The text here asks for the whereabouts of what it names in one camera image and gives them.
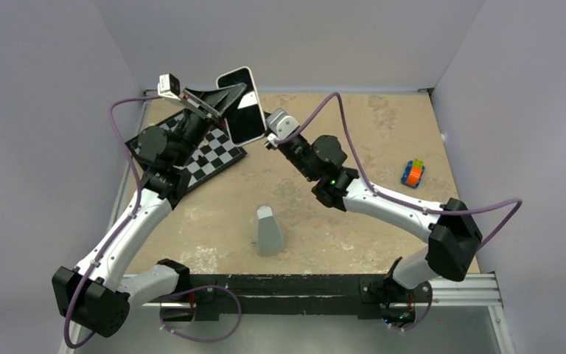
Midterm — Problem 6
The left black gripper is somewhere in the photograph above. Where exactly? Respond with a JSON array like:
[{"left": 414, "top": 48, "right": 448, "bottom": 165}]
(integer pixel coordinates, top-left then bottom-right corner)
[{"left": 171, "top": 83, "right": 249, "bottom": 168}]

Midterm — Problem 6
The white phone case with phone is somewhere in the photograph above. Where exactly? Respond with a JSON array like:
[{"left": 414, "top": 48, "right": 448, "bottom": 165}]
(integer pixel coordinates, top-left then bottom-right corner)
[{"left": 216, "top": 66, "right": 266, "bottom": 147}]

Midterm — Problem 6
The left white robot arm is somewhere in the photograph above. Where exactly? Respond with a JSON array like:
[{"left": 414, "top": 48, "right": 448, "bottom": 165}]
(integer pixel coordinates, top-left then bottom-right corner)
[{"left": 52, "top": 83, "right": 247, "bottom": 349}]

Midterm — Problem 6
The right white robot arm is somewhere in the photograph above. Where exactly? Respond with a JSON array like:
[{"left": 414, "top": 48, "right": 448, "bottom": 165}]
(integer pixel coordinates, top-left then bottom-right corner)
[{"left": 277, "top": 135, "right": 482, "bottom": 300}]

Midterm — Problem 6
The black white chessboard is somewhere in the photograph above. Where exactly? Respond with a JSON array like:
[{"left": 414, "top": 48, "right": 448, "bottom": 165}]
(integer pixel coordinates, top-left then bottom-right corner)
[{"left": 125, "top": 111, "right": 248, "bottom": 193}]

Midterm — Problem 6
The grey tapered block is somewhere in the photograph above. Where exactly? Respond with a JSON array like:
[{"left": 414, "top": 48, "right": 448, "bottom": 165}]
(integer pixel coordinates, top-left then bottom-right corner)
[{"left": 251, "top": 204, "right": 286, "bottom": 257}]

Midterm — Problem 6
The colourful toy car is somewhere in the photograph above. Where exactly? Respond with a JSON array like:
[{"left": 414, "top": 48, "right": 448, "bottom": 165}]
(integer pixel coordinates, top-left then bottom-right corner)
[{"left": 401, "top": 159, "right": 425, "bottom": 188}]

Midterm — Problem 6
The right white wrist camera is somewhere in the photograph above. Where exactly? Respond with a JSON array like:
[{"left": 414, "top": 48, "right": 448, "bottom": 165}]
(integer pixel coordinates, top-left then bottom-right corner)
[{"left": 265, "top": 108, "right": 300, "bottom": 149}]

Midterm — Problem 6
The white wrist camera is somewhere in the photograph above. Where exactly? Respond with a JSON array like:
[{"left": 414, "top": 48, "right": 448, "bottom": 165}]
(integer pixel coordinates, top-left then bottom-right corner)
[
  {"left": 265, "top": 108, "right": 300, "bottom": 149},
  {"left": 157, "top": 73, "right": 181, "bottom": 100}
]

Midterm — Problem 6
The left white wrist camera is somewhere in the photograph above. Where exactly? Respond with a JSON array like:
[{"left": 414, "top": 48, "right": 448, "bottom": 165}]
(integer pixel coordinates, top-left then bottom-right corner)
[{"left": 157, "top": 73, "right": 181, "bottom": 100}]

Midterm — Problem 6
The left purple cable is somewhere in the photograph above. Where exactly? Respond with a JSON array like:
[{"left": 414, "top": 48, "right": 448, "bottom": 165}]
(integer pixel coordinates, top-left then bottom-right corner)
[{"left": 63, "top": 96, "right": 162, "bottom": 350}]

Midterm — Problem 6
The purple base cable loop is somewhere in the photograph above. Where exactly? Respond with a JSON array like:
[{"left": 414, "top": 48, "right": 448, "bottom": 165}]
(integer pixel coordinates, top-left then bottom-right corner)
[{"left": 159, "top": 285, "right": 243, "bottom": 344}]

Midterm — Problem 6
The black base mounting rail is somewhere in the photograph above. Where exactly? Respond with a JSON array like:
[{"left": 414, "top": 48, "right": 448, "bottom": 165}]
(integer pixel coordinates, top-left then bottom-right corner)
[{"left": 158, "top": 273, "right": 436, "bottom": 324}]

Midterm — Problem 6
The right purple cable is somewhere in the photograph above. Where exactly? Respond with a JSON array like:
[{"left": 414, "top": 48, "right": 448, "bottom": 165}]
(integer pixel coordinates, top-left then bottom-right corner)
[{"left": 275, "top": 91, "right": 523, "bottom": 250}]

